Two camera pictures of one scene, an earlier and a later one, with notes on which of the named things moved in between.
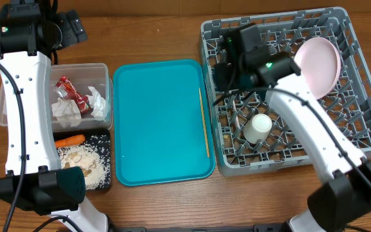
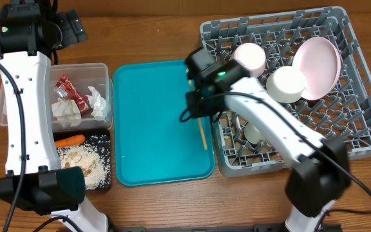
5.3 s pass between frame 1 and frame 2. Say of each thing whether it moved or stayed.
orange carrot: stayed
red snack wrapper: stayed
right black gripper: moved
